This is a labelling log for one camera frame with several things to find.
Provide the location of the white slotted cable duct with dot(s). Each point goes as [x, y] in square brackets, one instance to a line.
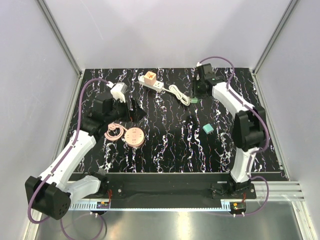
[90, 206]

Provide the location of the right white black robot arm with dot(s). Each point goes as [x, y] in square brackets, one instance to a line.
[250, 132]

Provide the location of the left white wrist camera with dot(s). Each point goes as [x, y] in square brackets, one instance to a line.
[118, 90]

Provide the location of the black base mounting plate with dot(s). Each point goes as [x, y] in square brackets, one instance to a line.
[174, 190]

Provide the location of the pink cube plug adapter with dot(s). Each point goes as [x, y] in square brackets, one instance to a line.
[150, 78]

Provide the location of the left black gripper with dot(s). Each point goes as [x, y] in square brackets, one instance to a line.
[137, 114]

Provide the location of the white power strip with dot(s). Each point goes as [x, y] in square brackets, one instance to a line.
[158, 86]

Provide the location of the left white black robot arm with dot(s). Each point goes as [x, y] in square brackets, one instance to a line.
[50, 193]

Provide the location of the aluminium frame post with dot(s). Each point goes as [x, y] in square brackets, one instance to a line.
[58, 35]
[276, 34]

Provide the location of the black marbled table mat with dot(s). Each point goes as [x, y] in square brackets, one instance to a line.
[175, 141]

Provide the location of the pink round power socket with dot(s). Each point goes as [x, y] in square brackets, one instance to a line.
[134, 137]

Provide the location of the green plug adapter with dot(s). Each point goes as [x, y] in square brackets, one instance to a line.
[194, 100]

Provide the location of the left aluminium frame post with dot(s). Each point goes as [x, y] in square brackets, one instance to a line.
[58, 35]

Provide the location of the teal plug adapter near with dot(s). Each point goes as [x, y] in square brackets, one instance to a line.
[208, 128]

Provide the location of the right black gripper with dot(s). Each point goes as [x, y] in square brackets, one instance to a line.
[195, 94]

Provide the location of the right aluminium frame post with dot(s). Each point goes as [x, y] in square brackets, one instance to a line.
[276, 34]

